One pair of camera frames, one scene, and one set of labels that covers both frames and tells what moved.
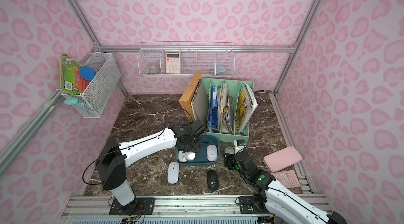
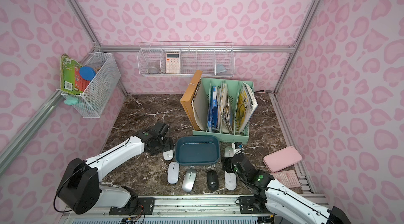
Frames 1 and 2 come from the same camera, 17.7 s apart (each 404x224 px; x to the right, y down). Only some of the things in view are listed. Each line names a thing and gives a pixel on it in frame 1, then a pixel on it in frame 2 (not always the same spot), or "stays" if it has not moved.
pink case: [282, 159] stays
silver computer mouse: [230, 150] stays
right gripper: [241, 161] stays
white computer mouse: [173, 172] stays
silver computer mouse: [183, 156] -> [189, 180]
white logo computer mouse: [212, 153] -> [230, 180]
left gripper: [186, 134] -> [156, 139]
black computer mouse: [212, 180] stays
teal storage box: [208, 154] stays
